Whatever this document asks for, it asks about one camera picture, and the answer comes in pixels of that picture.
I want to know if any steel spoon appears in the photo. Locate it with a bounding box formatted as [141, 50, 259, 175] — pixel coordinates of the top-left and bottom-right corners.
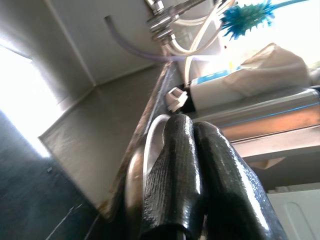
[124, 114, 173, 227]

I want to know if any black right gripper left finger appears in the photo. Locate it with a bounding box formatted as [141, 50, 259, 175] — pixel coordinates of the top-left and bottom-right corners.
[139, 114, 206, 240]

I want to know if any beige cloth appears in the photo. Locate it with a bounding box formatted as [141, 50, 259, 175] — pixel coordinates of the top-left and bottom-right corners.
[223, 42, 312, 98]

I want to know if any steel spring faucet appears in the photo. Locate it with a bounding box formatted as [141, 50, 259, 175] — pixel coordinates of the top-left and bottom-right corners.
[143, 0, 226, 47]

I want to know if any blue bottle brush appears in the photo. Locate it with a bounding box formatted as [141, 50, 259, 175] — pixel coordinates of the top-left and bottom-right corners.
[219, 0, 312, 40]

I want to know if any clear plastic tube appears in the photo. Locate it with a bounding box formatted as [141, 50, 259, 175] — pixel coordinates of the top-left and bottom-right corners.
[104, 15, 191, 63]

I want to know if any large white appliance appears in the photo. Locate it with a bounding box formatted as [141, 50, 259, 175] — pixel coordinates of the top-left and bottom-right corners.
[266, 186, 320, 240]

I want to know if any steel knife block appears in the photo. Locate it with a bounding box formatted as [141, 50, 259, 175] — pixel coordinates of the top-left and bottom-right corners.
[186, 87, 320, 161]

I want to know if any white scrubbing brush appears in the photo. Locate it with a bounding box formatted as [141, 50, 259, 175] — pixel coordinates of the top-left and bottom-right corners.
[165, 86, 189, 112]

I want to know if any white water hose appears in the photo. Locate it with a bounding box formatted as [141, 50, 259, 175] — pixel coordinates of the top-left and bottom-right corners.
[162, 37, 221, 57]
[184, 7, 227, 83]

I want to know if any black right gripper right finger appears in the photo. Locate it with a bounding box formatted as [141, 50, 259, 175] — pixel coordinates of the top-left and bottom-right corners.
[193, 121, 288, 240]

